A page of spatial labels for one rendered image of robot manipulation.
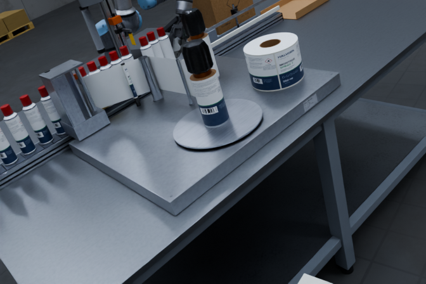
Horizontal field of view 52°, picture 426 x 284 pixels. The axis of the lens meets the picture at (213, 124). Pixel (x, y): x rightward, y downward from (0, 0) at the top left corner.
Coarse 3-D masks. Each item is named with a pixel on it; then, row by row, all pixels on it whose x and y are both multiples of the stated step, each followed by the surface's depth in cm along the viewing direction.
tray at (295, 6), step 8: (288, 0) 266; (296, 0) 266; (304, 0) 261; (312, 0) 257; (320, 0) 245; (328, 0) 250; (272, 8) 258; (280, 8) 260; (288, 8) 255; (296, 8) 251; (304, 8) 238; (312, 8) 242; (288, 16) 242; (296, 16) 235
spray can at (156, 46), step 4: (148, 32) 194; (152, 32) 192; (148, 36) 193; (152, 36) 193; (148, 40) 194; (152, 40) 193; (156, 40) 194; (152, 44) 193; (156, 44) 194; (152, 48) 194; (156, 48) 194; (160, 48) 196; (156, 52) 195; (160, 52) 196; (156, 56) 196; (160, 56) 197
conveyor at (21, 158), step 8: (272, 16) 235; (256, 24) 231; (240, 32) 226; (216, 48) 215; (120, 104) 186; (56, 136) 175; (64, 136) 173; (40, 144) 173; (48, 144) 171; (24, 160) 164; (0, 168) 163; (8, 168) 162
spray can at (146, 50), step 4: (144, 36) 190; (140, 40) 189; (144, 40) 189; (144, 44) 190; (148, 44) 191; (140, 48) 192; (144, 48) 190; (148, 48) 190; (144, 52) 191; (148, 52) 191; (152, 52) 192
